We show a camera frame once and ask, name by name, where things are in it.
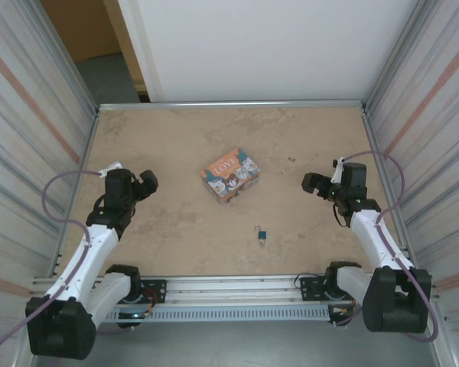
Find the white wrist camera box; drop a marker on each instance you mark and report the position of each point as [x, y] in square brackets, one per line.
[112, 168]
[338, 170]

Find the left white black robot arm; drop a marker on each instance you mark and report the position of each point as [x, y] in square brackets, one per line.
[57, 329]

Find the orange LOVE tin box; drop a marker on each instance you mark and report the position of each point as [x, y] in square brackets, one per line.
[229, 176]

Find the black controller box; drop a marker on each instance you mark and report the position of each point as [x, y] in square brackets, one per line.
[342, 315]
[130, 320]

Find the small teal padlock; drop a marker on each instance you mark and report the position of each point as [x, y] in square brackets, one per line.
[262, 234]

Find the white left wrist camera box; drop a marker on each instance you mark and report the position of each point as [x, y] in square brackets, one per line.
[112, 168]

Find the brown wooden board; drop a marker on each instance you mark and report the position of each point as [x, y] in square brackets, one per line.
[84, 26]

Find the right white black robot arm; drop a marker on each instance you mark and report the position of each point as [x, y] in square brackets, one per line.
[394, 306]

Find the aluminium table side rail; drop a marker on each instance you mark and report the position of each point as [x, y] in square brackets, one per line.
[85, 153]
[375, 134]

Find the white door frame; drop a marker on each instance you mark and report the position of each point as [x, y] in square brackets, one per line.
[143, 49]

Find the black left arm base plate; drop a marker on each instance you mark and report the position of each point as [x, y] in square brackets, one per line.
[155, 292]

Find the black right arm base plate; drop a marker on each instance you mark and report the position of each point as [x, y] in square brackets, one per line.
[311, 288]

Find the long aluminium table edge rail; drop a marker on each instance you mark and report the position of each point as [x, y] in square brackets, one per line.
[229, 105]

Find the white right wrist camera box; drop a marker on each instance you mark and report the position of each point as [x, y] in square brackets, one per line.
[338, 170]

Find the wide aluminium mounting rail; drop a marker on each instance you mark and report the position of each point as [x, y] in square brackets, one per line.
[229, 288]

